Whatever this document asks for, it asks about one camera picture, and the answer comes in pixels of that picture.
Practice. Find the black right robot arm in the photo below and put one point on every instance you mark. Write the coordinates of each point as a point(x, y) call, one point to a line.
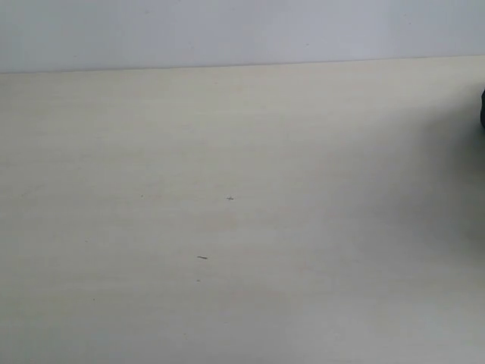
point(482, 110)

